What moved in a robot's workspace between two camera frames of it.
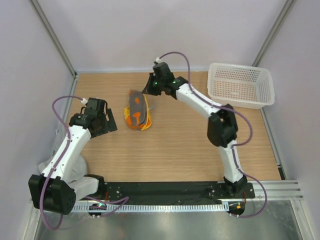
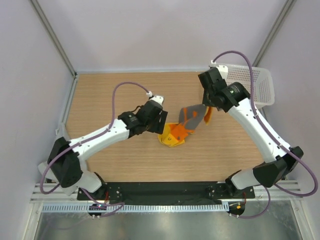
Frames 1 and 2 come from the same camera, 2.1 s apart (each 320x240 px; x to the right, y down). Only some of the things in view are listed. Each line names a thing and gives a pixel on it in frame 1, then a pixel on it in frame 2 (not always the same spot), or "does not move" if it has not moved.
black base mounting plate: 193,192 does not move
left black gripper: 109,125 to 158,127
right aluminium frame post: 275,32 does not move
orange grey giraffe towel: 137,114 to 189,116
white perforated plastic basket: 242,86 does not move
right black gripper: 148,89 to 205,100
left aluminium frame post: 41,15 does not move
